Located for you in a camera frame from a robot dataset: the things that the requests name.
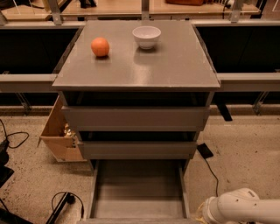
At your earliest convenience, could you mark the grey bottom drawer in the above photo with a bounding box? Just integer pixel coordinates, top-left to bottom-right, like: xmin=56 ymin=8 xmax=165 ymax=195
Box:
xmin=77 ymin=160 xmax=199 ymax=224

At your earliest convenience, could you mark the grey drawer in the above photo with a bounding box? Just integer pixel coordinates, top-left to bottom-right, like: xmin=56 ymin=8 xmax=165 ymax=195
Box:
xmin=77 ymin=160 xmax=199 ymax=224
xmin=79 ymin=131 xmax=197 ymax=159
xmin=62 ymin=106 xmax=210 ymax=131

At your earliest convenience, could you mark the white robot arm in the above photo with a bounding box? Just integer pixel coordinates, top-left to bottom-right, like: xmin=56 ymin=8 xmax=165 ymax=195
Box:
xmin=202 ymin=188 xmax=280 ymax=224

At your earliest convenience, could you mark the grey drawer cabinet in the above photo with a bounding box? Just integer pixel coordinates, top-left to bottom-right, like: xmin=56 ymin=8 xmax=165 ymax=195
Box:
xmin=52 ymin=20 xmax=220 ymax=168

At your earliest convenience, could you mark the grey middle drawer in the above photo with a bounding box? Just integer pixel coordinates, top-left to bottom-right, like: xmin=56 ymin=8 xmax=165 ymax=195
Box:
xmin=79 ymin=131 xmax=197 ymax=159

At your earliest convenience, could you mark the grey top drawer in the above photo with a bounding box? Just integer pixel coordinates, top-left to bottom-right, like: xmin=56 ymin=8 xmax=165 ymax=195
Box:
xmin=62 ymin=106 xmax=210 ymax=131

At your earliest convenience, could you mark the white ceramic bowl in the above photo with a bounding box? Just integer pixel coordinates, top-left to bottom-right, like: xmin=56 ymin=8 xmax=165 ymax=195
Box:
xmin=132 ymin=25 xmax=161 ymax=49

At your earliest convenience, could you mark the orange ball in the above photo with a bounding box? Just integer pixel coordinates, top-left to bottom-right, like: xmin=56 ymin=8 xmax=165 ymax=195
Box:
xmin=91 ymin=38 xmax=109 ymax=57

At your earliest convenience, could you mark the brown cardboard box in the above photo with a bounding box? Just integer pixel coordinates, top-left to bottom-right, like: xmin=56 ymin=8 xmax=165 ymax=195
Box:
xmin=40 ymin=97 xmax=84 ymax=162

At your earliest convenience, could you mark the black power adapter with cable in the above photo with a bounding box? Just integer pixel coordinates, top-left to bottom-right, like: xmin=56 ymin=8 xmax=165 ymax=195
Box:
xmin=197 ymin=143 xmax=219 ymax=195

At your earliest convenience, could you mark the black stand with cable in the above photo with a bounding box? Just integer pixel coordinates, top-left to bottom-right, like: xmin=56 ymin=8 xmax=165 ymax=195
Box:
xmin=45 ymin=192 xmax=85 ymax=224

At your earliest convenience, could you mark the grey metal rail frame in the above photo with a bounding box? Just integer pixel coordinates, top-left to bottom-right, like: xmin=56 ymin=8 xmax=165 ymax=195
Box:
xmin=0 ymin=0 xmax=280 ymax=123

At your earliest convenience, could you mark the black cable on left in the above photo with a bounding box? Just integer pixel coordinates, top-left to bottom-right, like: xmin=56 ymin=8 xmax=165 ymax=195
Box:
xmin=0 ymin=119 xmax=30 ymax=151

